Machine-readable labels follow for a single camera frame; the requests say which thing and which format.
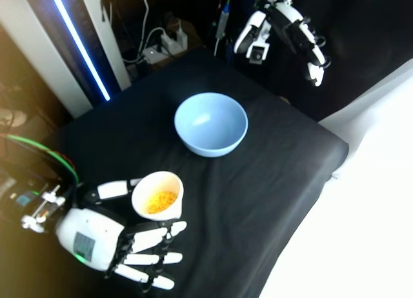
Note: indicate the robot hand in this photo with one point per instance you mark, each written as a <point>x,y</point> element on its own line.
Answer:
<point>90,230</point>
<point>246,33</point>

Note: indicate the white paper cup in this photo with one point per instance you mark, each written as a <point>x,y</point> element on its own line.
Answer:
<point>161,182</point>

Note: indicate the light blue bowl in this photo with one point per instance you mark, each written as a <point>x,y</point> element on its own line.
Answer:
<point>209,124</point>

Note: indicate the white plug adapters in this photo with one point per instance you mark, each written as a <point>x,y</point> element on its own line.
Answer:
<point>175,40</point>

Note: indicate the white power strip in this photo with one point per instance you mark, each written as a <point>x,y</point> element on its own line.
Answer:
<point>155,54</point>

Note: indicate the blue light strip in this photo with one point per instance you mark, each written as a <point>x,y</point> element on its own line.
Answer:
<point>80,46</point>

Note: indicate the white backdrop sheet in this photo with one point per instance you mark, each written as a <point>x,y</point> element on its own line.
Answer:
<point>355,214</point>

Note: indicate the white stand with dark panel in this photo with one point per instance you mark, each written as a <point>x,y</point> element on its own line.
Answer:
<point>19,30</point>

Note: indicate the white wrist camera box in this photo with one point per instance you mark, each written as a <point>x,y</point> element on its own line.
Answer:
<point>258,54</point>

